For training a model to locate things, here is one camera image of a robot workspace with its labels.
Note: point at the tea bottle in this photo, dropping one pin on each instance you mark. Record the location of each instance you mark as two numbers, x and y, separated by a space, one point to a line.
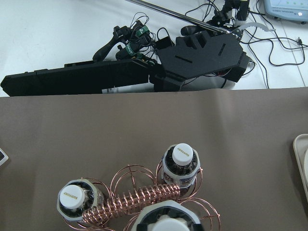
167 216
76 197
180 164

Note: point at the cream serving tray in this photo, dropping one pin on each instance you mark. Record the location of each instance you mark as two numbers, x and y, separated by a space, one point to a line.
300 144

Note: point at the black teleoperation device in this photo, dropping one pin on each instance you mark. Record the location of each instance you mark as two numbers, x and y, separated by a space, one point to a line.
134 57

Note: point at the white round plate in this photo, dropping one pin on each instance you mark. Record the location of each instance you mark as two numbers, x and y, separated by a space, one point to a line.
305 166

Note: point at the blue teach pendant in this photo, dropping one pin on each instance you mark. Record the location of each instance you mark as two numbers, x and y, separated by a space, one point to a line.
292 10

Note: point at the copper wire bottle rack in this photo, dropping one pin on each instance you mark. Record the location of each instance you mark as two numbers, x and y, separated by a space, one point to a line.
135 187

